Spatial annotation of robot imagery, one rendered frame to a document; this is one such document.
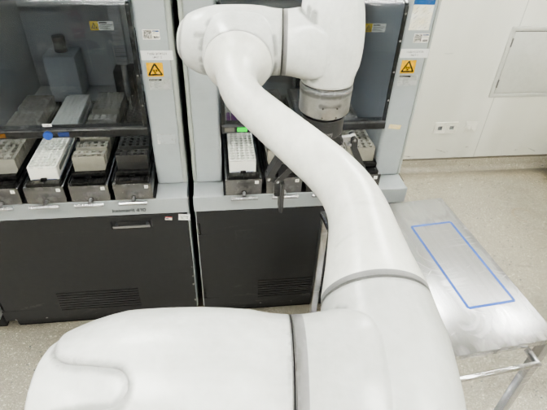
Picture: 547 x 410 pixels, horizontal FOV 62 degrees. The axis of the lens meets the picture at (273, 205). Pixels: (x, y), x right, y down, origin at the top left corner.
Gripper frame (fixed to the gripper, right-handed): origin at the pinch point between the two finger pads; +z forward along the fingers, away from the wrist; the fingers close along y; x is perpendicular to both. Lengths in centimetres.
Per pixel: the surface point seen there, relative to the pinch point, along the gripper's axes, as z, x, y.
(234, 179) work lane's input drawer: 39, 67, -13
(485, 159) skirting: 113, 186, 172
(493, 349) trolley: 38, -13, 46
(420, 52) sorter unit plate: -4, 75, 51
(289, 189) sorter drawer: 44, 66, 7
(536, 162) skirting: 117, 186, 214
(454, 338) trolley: 38, -9, 37
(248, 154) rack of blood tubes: 34, 74, -8
